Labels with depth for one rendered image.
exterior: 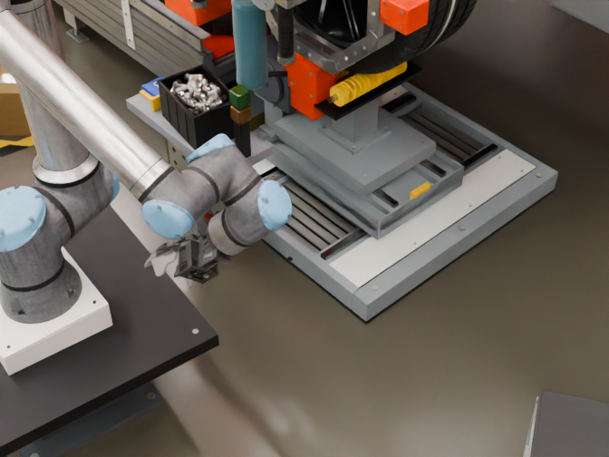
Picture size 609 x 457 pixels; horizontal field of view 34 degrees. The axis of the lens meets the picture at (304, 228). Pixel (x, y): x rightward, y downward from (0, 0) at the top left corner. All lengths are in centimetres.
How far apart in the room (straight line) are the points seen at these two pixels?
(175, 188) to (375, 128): 128
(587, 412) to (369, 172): 102
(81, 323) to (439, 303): 103
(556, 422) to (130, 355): 96
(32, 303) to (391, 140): 122
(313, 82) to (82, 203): 75
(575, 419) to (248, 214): 83
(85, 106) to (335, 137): 127
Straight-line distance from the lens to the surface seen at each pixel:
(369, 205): 292
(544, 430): 221
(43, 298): 236
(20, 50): 191
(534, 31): 402
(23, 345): 236
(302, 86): 278
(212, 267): 210
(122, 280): 253
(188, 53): 326
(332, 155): 296
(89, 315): 237
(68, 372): 236
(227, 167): 192
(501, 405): 266
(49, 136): 224
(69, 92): 189
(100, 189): 236
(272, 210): 192
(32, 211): 225
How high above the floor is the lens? 210
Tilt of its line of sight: 43 degrees down
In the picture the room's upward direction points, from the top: 1 degrees counter-clockwise
